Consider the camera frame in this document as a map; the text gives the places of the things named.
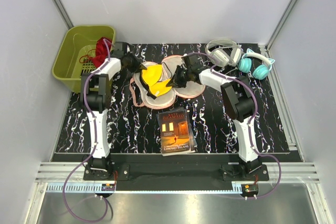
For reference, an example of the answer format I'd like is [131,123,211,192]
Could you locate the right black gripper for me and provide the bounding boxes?
[166,66,191,89]

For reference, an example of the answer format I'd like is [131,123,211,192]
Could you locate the yellow bra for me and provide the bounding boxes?
[140,65,172,99]

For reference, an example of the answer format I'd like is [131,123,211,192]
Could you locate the pink patterned mesh laundry bag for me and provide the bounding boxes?
[129,55,205,110]

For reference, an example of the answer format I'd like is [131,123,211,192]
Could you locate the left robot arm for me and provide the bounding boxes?
[80,38,146,180]

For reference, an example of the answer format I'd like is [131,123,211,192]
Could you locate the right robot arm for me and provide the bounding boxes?
[167,53,262,180]

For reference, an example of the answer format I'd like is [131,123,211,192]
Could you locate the white grey headphones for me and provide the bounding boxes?
[205,38,243,74]

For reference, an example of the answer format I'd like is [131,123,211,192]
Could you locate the orange paperback book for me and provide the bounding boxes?
[157,108,197,156]

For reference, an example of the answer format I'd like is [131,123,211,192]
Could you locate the olive green plastic basket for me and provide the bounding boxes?
[52,25,116,93]

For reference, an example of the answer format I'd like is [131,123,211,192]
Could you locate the teal cat-ear headphones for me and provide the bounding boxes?
[238,48,275,80]

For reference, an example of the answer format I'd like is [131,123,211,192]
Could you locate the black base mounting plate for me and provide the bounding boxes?
[83,153,269,192]

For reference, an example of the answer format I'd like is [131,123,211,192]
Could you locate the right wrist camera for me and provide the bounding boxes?
[183,54,205,72]

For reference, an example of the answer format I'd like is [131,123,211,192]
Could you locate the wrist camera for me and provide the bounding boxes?
[183,54,205,72]
[111,41,130,58]

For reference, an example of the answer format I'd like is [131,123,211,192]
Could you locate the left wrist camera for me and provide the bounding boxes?
[111,41,130,58]

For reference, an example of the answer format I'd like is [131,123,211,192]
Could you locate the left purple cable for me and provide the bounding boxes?
[61,38,118,222]

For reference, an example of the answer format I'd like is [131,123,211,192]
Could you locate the aluminium frame rail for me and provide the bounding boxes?
[32,156,333,223]

